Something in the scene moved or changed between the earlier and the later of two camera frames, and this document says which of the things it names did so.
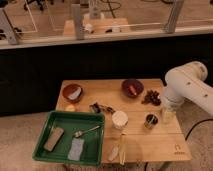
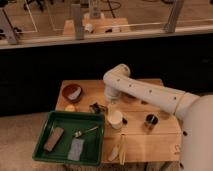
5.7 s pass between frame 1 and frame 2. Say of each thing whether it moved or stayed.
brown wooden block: stayed
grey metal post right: stayed
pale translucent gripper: moved
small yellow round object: stayed
